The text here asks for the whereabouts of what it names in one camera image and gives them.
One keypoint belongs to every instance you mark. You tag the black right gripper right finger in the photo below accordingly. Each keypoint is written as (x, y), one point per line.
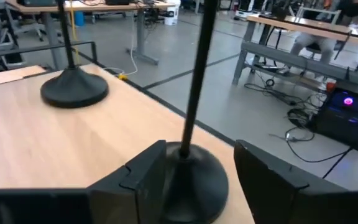
(269, 186)

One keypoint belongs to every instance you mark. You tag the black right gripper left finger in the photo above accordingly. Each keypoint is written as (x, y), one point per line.
(141, 186)

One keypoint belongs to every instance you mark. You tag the black candle stick holder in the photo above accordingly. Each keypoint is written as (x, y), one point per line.
(197, 186)
(73, 88)

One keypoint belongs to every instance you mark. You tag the black computer tower with lights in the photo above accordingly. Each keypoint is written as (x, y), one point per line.
(346, 118)

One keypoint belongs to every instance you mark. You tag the grey workbench with wooden top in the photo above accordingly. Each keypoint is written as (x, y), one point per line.
(297, 60)

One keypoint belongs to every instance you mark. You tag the person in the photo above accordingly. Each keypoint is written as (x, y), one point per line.
(315, 42)

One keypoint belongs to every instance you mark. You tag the white bucket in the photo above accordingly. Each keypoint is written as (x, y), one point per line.
(172, 14)

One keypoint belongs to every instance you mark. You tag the blue bin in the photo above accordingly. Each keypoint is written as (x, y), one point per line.
(79, 18)

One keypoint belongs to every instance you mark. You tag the wooden table with grey legs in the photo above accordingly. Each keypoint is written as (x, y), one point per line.
(89, 6)

